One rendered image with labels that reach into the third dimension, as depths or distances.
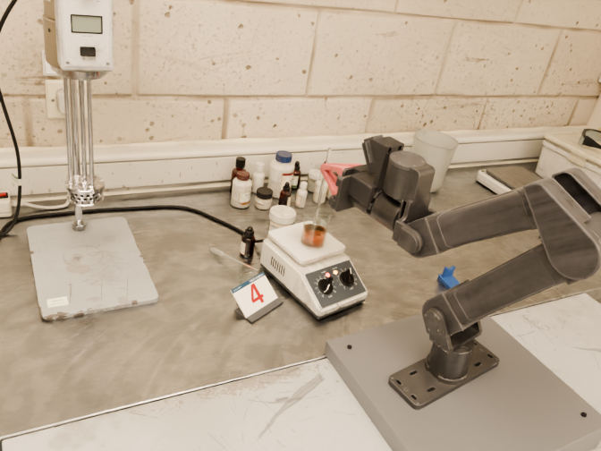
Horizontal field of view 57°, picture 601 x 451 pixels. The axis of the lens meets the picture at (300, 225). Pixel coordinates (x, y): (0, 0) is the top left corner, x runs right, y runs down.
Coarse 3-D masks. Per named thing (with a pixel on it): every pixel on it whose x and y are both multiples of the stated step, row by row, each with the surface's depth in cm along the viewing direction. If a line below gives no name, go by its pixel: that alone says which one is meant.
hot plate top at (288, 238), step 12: (288, 228) 116; (300, 228) 116; (276, 240) 111; (288, 240) 112; (336, 240) 115; (288, 252) 109; (300, 252) 108; (312, 252) 109; (324, 252) 110; (336, 252) 111
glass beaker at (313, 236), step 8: (312, 208) 110; (320, 208) 111; (328, 208) 110; (304, 216) 109; (312, 216) 111; (320, 216) 111; (328, 216) 107; (304, 224) 109; (312, 224) 107; (320, 224) 107; (328, 224) 109; (304, 232) 109; (312, 232) 108; (320, 232) 108; (304, 240) 109; (312, 240) 109; (320, 240) 109; (312, 248) 110; (320, 248) 110
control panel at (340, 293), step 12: (336, 264) 111; (348, 264) 112; (312, 276) 107; (324, 276) 108; (336, 276) 110; (312, 288) 105; (336, 288) 108; (348, 288) 109; (360, 288) 111; (324, 300) 105; (336, 300) 106
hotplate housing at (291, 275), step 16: (272, 240) 114; (272, 256) 112; (288, 256) 110; (336, 256) 113; (272, 272) 114; (288, 272) 109; (304, 272) 106; (288, 288) 110; (304, 288) 106; (304, 304) 108; (336, 304) 107; (352, 304) 110
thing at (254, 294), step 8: (256, 280) 107; (264, 280) 108; (248, 288) 105; (256, 288) 106; (264, 288) 108; (240, 296) 103; (248, 296) 104; (256, 296) 106; (264, 296) 107; (272, 296) 108; (248, 304) 104; (256, 304) 105; (248, 312) 103
